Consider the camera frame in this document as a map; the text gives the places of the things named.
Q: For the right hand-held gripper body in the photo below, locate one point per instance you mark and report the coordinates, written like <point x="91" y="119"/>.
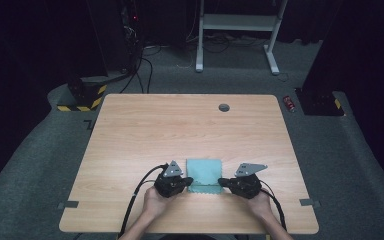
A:
<point x="246" y="185"/>

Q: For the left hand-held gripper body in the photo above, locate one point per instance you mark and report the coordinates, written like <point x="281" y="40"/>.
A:
<point x="168" y="183"/>

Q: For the light blue cloth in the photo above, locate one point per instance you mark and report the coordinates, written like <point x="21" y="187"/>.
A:
<point x="204" y="173"/>

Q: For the person's right hand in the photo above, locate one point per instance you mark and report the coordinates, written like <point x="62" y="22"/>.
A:
<point x="260" y="203"/>

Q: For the person's left hand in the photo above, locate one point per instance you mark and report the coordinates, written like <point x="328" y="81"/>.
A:
<point x="156" y="203"/>

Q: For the grey tape piece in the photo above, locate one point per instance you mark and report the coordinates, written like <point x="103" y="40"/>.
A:
<point x="68" y="204"/>
<point x="310" y="202"/>

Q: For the grey table grommet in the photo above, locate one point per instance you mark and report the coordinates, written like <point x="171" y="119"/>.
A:
<point x="224" y="107"/>

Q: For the red can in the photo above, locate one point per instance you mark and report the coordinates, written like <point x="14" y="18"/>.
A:
<point x="289" y="103"/>

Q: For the black yellow striped stand base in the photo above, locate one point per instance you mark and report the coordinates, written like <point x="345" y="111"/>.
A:
<point x="85" y="96"/>

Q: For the black equipment tower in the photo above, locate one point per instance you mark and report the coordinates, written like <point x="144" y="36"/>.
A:
<point x="130" y="33"/>

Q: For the white metal desk frame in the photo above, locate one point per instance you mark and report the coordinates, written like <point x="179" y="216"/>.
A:
<point x="236" y="22"/>

